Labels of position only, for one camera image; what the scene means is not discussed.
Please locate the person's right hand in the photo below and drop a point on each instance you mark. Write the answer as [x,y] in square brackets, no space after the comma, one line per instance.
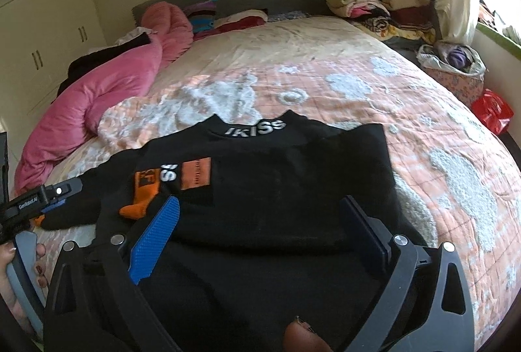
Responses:
[303,337]

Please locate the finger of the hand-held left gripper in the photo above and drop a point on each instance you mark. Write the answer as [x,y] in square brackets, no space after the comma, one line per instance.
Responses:
[61,190]
[53,207]

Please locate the red and white cloth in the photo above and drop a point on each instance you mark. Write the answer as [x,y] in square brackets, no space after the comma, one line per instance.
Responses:
[240,20]

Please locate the peach floral bed blanket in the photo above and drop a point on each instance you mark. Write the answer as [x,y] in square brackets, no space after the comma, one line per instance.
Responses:
[346,62]

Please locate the cream wardrobe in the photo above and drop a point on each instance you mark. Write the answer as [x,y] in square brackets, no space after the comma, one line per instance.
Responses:
[44,18]

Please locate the blue patterned cloth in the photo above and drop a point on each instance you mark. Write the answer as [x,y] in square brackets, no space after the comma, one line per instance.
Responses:
[291,15]

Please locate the black printed sweater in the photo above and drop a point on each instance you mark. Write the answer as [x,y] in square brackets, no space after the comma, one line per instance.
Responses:
[264,181]

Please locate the pile of folded clothes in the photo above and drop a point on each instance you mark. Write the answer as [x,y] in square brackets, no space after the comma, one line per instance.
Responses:
[378,5]

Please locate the floral basket of clothes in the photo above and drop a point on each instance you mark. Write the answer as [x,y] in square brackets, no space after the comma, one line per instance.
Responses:
[456,67]

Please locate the green window sill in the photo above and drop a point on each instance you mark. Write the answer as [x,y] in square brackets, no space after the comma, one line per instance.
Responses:
[500,40]

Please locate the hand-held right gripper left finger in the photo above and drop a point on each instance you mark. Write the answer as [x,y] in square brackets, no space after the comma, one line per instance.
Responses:
[156,238]

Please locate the person's left hand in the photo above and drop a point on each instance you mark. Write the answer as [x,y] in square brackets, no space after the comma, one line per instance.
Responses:
[12,295]

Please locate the black cloth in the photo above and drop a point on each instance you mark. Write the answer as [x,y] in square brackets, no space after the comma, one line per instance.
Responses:
[93,62]

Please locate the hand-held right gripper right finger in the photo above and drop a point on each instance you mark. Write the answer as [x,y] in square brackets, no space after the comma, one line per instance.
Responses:
[366,232]

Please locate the pink quilt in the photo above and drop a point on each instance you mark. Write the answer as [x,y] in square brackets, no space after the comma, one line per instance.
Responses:
[110,83]

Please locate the red plastic bag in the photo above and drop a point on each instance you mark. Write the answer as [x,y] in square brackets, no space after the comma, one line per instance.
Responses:
[490,111]

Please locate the purple blue striped cloth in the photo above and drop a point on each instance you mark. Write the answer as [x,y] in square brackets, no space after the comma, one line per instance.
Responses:
[201,16]

